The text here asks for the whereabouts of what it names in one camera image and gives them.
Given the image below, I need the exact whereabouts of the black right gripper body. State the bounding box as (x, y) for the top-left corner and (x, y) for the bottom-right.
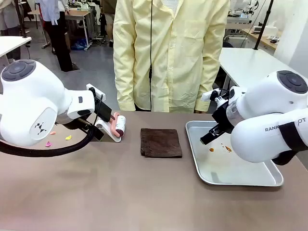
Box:
(211, 102), (238, 132)

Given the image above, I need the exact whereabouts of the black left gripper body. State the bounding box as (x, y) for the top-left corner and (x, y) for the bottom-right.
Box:
(94, 95), (113, 122)

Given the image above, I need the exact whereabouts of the pink handled lint roller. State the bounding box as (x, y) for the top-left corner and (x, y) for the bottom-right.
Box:
(109, 112), (127, 138)

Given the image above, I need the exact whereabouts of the dark brown cloth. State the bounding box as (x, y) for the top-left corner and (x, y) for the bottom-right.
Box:
(140, 128), (183, 159)

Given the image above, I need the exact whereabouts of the white folding stand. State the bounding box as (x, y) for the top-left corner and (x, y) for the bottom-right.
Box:
(94, 119), (122, 143)

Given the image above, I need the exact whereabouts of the silver metal tray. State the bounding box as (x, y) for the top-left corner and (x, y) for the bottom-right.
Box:
(185, 120), (284, 187)

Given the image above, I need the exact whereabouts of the large white table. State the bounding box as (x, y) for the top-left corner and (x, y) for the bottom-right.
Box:
(218, 47), (298, 89)

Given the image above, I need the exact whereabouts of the blue plastic bag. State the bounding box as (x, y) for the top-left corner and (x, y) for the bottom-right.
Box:
(70, 38), (88, 51)

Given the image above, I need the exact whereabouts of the person in yellow shirt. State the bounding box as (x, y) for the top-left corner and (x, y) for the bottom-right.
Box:
(112, 0), (231, 113)

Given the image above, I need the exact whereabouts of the bystander in black trousers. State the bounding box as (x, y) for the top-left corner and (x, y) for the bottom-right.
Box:
(38, 0), (76, 72)

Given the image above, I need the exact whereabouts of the wooden side counter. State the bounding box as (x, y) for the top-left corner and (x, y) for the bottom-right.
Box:
(240, 27), (278, 50)

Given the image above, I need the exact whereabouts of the wooden top desk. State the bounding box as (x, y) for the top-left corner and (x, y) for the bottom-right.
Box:
(64, 9), (94, 48)

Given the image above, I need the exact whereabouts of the black tripod pole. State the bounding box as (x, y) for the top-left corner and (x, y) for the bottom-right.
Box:
(254, 0), (275, 51)

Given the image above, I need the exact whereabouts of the small white table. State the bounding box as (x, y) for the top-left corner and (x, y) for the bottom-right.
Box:
(0, 36), (32, 59)

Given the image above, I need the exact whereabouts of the black stand pole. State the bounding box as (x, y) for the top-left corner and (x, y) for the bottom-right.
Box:
(14, 0), (27, 39)

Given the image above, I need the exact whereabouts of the bystander in grey clothes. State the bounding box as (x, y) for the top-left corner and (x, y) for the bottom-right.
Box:
(0, 0), (24, 38)

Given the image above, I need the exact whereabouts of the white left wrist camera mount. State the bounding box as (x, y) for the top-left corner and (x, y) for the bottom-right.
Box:
(86, 83), (106, 97)

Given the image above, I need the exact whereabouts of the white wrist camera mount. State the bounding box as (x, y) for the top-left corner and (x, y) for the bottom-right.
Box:
(200, 88), (229, 104)
(86, 83), (106, 97)

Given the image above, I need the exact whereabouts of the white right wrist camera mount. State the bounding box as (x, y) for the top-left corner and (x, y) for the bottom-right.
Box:
(200, 88), (229, 104)

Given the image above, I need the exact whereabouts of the black left arm cable sleeve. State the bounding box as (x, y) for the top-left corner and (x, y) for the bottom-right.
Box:
(0, 115), (104, 157)

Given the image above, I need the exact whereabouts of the thin black hanging cord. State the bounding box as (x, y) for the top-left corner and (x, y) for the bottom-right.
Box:
(148, 0), (154, 79)

